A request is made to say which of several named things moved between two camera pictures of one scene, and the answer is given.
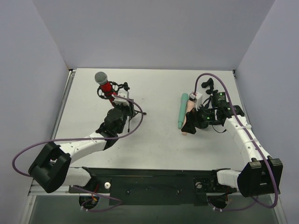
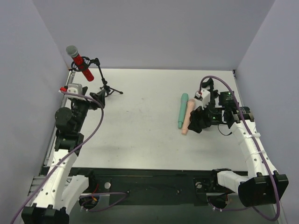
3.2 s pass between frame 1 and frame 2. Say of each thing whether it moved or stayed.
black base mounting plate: stayed
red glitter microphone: moved
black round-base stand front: stayed
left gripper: moved
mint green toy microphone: stayed
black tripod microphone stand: moved
